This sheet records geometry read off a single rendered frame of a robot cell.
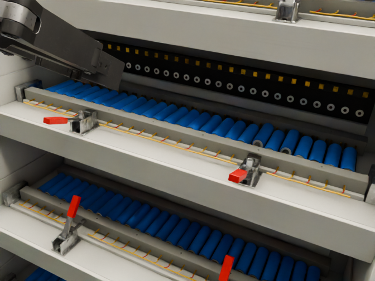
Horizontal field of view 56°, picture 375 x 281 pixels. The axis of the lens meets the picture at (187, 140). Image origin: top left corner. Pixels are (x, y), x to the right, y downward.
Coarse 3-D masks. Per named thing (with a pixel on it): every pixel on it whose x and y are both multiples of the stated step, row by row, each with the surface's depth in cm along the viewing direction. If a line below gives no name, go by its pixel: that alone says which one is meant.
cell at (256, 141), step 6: (264, 126) 55; (270, 126) 55; (258, 132) 53; (264, 132) 53; (270, 132) 54; (258, 138) 51; (264, 138) 51; (252, 144) 51; (258, 144) 51; (264, 144) 51
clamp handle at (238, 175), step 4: (248, 160) 43; (252, 160) 43; (248, 164) 44; (252, 164) 43; (244, 168) 42; (248, 168) 43; (252, 168) 43; (232, 172) 38; (236, 172) 39; (240, 172) 39; (244, 172) 39; (248, 172) 42; (232, 176) 37; (236, 176) 37; (240, 176) 37; (244, 176) 40; (228, 180) 38; (232, 180) 38; (236, 180) 37; (240, 180) 38
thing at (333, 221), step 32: (0, 96) 60; (224, 96) 60; (0, 128) 60; (32, 128) 56; (64, 128) 55; (96, 128) 55; (352, 128) 53; (96, 160) 53; (128, 160) 50; (160, 160) 48; (192, 160) 48; (192, 192) 47; (224, 192) 44; (256, 192) 43; (288, 192) 43; (320, 192) 43; (288, 224) 42; (320, 224) 40; (352, 224) 38; (352, 256) 40
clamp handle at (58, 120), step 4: (80, 112) 53; (80, 116) 53; (44, 120) 47; (48, 120) 47; (52, 120) 47; (56, 120) 48; (60, 120) 49; (64, 120) 49; (68, 120) 50; (72, 120) 51; (76, 120) 52
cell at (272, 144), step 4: (276, 132) 53; (280, 132) 53; (272, 136) 52; (276, 136) 52; (280, 136) 52; (284, 136) 53; (268, 140) 51; (272, 140) 50; (276, 140) 51; (280, 140) 51; (268, 144) 49; (272, 144) 49; (276, 144) 50; (280, 144) 51; (268, 148) 49; (272, 148) 48; (276, 148) 49
